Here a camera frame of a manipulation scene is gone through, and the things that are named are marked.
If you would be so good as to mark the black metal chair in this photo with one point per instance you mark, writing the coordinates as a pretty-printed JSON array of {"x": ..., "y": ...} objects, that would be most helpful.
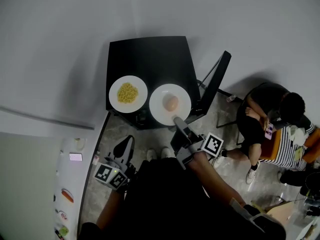
[{"x": 220, "y": 126}]

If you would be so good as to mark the white bowl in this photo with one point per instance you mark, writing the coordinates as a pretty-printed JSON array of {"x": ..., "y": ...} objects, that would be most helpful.
[{"x": 80, "y": 144}]

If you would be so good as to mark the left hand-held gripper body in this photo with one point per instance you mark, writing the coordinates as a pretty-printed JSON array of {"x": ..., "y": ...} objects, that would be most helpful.
[{"x": 110, "y": 175}]

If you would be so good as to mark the person's right forearm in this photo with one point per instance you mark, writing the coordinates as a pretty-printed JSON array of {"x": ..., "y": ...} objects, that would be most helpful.
[{"x": 215, "y": 179}]

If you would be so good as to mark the black shoulder pack white trim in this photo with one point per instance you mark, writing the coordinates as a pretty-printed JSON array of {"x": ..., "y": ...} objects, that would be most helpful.
[{"x": 265, "y": 224}]

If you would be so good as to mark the white smartphone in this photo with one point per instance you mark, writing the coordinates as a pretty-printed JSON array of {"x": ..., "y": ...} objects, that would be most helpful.
[{"x": 75, "y": 157}]

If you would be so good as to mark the white plate with bun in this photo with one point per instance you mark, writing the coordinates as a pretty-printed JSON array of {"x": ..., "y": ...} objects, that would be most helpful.
[{"x": 158, "y": 109}]

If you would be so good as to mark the orange chair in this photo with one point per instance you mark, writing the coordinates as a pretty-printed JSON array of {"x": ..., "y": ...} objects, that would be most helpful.
[{"x": 271, "y": 146}]

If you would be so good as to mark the person's white shoe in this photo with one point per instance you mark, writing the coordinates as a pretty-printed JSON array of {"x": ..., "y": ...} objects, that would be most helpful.
[
  {"x": 218, "y": 160},
  {"x": 252, "y": 174},
  {"x": 166, "y": 152},
  {"x": 151, "y": 154}
]

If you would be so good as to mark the small red label bottle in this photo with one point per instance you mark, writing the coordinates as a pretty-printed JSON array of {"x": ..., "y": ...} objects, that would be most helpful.
[{"x": 95, "y": 159}]

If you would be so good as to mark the black gear pile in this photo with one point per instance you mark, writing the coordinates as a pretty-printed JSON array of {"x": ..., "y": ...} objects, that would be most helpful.
[{"x": 297, "y": 181}]

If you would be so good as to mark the toy hot dog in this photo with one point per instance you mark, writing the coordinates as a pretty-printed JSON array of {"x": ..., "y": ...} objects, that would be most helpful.
[{"x": 67, "y": 196}]

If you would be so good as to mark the brown cardboard box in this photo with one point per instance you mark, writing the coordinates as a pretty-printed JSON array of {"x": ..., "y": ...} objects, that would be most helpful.
[{"x": 281, "y": 212}]

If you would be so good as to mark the white plate with noodles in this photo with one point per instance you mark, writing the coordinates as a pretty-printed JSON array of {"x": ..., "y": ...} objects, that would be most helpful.
[{"x": 141, "y": 101}]

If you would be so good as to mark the person's left forearm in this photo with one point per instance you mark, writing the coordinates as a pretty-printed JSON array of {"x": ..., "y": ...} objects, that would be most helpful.
[{"x": 107, "y": 209}]

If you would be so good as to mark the person's right white shoe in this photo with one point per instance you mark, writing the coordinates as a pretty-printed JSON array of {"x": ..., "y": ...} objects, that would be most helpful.
[{"x": 166, "y": 152}]

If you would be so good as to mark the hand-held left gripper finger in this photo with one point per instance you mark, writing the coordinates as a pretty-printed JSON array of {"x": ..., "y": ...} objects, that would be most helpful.
[
  {"x": 130, "y": 151},
  {"x": 119, "y": 150}
]

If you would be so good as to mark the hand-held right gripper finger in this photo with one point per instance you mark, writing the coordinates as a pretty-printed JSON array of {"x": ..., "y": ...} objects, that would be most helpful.
[{"x": 181, "y": 134}]

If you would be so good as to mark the grey green panel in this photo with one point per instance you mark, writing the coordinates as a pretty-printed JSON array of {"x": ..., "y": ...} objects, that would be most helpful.
[{"x": 25, "y": 184}]

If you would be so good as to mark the red black can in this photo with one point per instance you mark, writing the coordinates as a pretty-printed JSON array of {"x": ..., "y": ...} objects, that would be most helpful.
[{"x": 58, "y": 234}]

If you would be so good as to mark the person's left white shoe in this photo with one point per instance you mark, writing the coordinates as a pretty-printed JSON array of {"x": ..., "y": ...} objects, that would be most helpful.
[{"x": 151, "y": 154}]

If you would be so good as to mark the red white packet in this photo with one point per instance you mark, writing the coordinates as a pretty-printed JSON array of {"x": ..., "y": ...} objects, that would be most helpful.
[{"x": 63, "y": 215}]

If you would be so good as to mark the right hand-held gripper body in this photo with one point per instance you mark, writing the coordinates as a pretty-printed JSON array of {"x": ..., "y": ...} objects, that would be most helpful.
[{"x": 211, "y": 144}]

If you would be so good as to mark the person's black clothing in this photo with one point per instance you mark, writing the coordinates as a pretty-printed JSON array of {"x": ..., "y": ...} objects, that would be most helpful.
[{"x": 162, "y": 204}]

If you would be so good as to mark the black mini fridge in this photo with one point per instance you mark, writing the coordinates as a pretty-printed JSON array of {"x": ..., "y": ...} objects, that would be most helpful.
[{"x": 150, "y": 59}]

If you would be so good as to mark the green packet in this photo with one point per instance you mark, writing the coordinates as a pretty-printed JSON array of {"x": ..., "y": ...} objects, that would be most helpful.
[{"x": 64, "y": 230}]

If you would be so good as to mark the clear plastic bottle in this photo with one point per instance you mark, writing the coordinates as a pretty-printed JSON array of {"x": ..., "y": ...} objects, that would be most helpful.
[{"x": 231, "y": 98}]

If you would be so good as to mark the white crumpled cloth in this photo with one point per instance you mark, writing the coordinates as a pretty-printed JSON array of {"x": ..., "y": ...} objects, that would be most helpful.
[{"x": 297, "y": 134}]

